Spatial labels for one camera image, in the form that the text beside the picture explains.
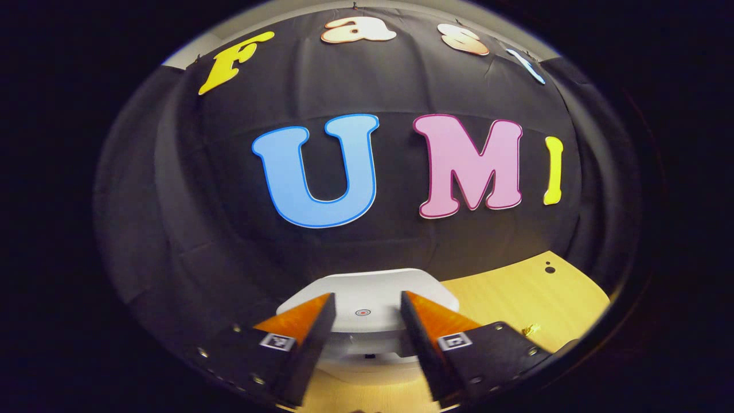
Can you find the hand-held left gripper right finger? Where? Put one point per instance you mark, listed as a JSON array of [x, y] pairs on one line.
[[424, 350]]

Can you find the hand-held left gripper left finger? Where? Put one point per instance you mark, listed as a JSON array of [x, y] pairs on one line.
[[312, 355]]

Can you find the white desktop garbage bin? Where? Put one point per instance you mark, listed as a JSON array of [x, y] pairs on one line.
[[367, 292]]

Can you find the wooden desktop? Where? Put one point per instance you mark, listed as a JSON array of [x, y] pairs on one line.
[[516, 292]]

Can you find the black backdrop cloth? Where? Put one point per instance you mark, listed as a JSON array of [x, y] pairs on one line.
[[401, 241]]

